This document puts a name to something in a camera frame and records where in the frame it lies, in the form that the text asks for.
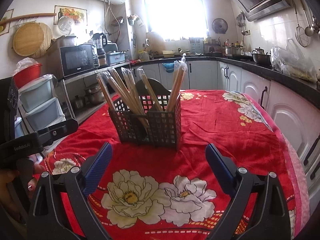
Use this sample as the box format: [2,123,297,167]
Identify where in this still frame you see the clear plastic bag on counter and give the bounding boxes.
[270,38,317,83]

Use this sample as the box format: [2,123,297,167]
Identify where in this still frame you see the person's left hand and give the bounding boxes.
[1,155,46,222]

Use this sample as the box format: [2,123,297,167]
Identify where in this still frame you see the red plastic basin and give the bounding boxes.
[13,63,42,89]

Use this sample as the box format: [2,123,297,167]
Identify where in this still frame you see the wall mounted round fan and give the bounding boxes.
[212,18,228,34]

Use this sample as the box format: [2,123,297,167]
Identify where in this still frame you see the hanging steel ladle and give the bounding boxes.
[299,0,314,37]

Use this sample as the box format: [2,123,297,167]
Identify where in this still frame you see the black microwave oven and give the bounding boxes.
[60,43,99,77]

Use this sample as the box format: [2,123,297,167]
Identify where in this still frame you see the small white desk fan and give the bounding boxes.
[57,16,75,35]

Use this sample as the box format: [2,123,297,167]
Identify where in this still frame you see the steel bowl on counter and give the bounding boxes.
[252,47,271,66]

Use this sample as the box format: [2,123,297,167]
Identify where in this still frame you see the round bamboo cutting board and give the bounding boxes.
[12,22,53,58]

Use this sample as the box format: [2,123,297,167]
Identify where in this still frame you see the stainless steel pot on shelf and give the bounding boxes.
[84,83,105,105]

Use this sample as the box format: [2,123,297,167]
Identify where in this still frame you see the blue plastic bin on shelf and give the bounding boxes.
[105,51,125,66]

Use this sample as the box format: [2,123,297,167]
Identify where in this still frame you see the grey plastic drawer unit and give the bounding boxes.
[15,74,67,140]

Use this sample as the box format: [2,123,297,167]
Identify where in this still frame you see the wooden chopsticks pair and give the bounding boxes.
[165,53,188,112]

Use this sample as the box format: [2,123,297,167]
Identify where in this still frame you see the blender with black base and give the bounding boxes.
[92,33,107,66]

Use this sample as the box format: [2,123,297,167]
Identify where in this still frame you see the white lower kitchen cabinets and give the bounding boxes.
[129,67,310,226]

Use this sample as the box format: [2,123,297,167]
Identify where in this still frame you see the hanging wire skimmer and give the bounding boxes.
[291,0,310,48]

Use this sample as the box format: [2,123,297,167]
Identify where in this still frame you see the black plastic utensil basket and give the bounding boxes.
[108,79,181,149]

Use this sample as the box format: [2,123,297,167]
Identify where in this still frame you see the fruit picture on wall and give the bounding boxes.
[54,5,87,25]

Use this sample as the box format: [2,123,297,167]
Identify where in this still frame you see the blue bag on cabinet door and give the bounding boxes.
[162,63,175,73]

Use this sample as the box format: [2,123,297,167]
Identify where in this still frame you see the red floral tablecloth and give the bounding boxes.
[42,90,310,239]

